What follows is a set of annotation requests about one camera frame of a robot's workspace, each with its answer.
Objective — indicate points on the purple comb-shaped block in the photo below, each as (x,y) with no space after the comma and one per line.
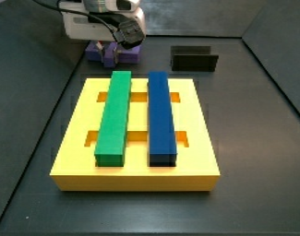
(110,54)

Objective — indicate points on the blue bar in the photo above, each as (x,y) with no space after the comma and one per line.
(161,128)

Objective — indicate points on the yellow slotted board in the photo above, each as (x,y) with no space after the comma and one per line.
(195,172)

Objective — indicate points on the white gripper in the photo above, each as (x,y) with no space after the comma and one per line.
(92,19)

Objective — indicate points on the black angle fixture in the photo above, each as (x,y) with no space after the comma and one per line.
(193,58)

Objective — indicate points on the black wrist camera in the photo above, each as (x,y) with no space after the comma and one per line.
(129,35)

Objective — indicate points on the green bar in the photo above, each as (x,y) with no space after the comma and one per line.
(113,132)

